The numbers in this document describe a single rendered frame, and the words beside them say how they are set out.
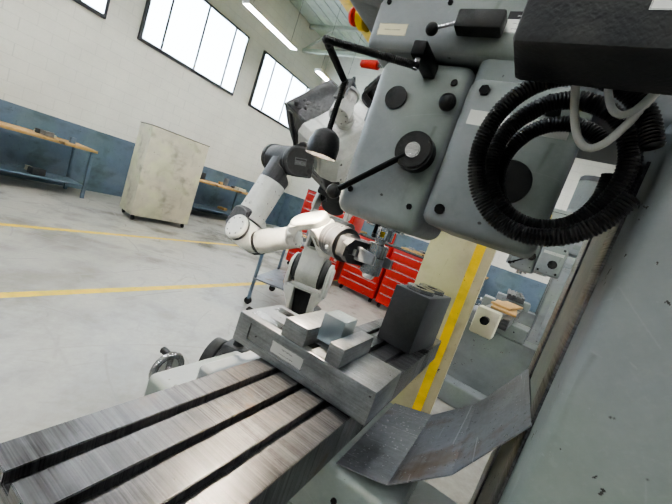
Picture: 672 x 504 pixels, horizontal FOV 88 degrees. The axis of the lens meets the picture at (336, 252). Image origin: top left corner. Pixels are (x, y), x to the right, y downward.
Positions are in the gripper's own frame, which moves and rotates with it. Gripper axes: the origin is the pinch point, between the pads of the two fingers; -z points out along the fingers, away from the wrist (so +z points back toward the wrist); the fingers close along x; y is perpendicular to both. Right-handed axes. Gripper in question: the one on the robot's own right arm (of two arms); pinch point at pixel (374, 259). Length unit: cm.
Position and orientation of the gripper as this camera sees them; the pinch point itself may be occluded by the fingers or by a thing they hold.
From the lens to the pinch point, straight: 78.2
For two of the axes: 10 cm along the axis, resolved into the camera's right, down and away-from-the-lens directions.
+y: -3.3, 9.4, 1.3
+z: -5.4, -3.0, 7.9
